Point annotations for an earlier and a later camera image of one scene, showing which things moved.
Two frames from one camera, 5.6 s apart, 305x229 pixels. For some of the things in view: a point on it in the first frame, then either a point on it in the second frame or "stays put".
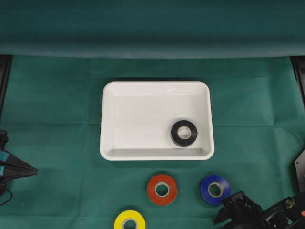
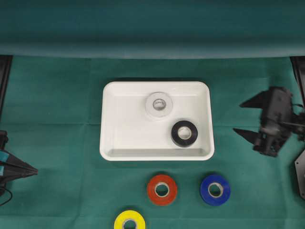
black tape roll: x=184 y=133 stays put
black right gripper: x=240 y=212 -> x=278 y=122
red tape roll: x=161 y=190 stays put
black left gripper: x=12 y=168 stays put
